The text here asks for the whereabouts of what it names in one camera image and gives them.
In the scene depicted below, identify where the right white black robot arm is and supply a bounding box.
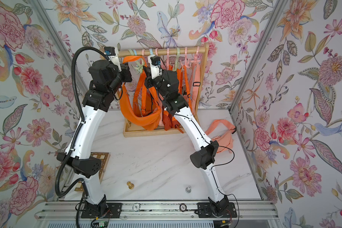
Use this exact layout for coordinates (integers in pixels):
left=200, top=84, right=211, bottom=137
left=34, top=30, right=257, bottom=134
left=143, top=67, right=237, bottom=218

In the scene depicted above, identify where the wooden chessboard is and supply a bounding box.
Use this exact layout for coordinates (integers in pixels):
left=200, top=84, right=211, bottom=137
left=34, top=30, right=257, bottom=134
left=70, top=152, right=110, bottom=183

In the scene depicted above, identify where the silver chess piece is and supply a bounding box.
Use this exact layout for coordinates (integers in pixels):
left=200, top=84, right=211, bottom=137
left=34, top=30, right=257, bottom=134
left=185, top=186, right=192, bottom=193

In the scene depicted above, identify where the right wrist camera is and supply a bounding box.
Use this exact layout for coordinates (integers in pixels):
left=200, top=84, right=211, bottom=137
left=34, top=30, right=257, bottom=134
left=148, top=55, right=162, bottom=79

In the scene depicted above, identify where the rust orange bag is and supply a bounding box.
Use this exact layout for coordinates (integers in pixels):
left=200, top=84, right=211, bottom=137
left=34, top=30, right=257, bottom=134
left=162, top=110, right=184, bottom=134

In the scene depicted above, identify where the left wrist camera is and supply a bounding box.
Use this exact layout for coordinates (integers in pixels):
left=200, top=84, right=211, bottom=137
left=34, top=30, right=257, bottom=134
left=104, top=47, right=122, bottom=72

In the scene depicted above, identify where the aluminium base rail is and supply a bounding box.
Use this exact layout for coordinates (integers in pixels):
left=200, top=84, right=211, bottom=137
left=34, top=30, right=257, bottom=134
left=34, top=200, right=279, bottom=221

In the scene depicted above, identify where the gold chess piece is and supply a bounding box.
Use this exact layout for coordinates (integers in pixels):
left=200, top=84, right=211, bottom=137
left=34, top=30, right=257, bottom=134
left=127, top=181, right=135, bottom=190

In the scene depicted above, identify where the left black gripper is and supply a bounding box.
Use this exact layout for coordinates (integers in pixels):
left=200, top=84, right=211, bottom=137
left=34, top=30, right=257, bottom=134
left=106, top=63, right=133, bottom=97

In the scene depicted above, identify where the far right pink bag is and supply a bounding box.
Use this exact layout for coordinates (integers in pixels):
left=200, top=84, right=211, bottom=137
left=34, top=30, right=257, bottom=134
left=191, top=60, right=200, bottom=114

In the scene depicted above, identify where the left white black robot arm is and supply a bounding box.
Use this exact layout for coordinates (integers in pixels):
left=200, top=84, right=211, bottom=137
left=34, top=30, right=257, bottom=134
left=55, top=47, right=132, bottom=216

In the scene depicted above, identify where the wooden clothes rack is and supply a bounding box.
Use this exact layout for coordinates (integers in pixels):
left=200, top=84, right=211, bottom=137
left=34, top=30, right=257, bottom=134
left=101, top=42, right=210, bottom=138

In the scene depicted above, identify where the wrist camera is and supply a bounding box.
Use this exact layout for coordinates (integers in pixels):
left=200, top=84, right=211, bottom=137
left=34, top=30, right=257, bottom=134
left=148, top=55, right=162, bottom=79
left=104, top=47, right=122, bottom=72

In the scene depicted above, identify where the orange sling bag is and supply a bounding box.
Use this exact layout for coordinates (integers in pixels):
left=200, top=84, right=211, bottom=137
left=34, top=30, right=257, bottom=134
left=163, top=70, right=192, bottom=116
left=120, top=56, right=162, bottom=131

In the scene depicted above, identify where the pink sling bag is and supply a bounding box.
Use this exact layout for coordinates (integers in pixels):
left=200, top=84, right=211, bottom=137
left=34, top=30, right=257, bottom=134
left=205, top=119, right=236, bottom=153

